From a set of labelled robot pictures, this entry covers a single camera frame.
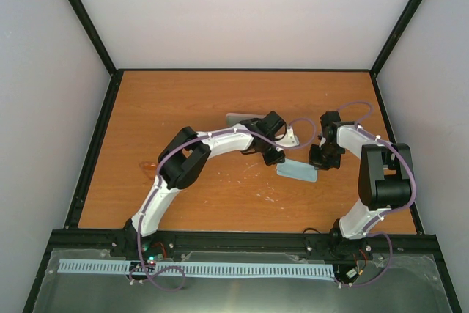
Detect pink sunglasses case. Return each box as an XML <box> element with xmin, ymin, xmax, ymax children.
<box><xmin>225</xmin><ymin>113</ymin><xmax>265</xmax><ymax>127</ymax></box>

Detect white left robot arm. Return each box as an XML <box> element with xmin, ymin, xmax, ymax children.
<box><xmin>125</xmin><ymin>111</ymin><xmax>299</xmax><ymax>257</ymax></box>

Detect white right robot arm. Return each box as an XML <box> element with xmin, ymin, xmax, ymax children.
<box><xmin>309</xmin><ymin>111</ymin><xmax>416</xmax><ymax>240</ymax></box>

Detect light blue cleaning cloth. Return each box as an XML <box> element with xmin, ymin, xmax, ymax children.
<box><xmin>276</xmin><ymin>159</ymin><xmax>317</xmax><ymax>183</ymax></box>

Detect black enclosure frame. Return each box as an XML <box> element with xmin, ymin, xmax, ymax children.
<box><xmin>21</xmin><ymin>0</ymin><xmax>463</xmax><ymax>313</ymax></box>

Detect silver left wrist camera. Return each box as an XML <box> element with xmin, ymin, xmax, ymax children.
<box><xmin>277</xmin><ymin>126</ymin><xmax>300</xmax><ymax>149</ymax></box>

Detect light blue cable duct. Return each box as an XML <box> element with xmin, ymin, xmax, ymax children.
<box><xmin>56</xmin><ymin>259</ymin><xmax>334</xmax><ymax>281</ymax></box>

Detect orange sunglasses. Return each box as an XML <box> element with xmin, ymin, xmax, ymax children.
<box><xmin>139</xmin><ymin>161</ymin><xmax>158</xmax><ymax>180</ymax></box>

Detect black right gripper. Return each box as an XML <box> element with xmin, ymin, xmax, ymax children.
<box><xmin>309</xmin><ymin>143</ymin><xmax>343</xmax><ymax>171</ymax></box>

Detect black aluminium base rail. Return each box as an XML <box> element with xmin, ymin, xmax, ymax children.
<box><xmin>49</xmin><ymin>228</ymin><xmax>440</xmax><ymax>265</ymax></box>

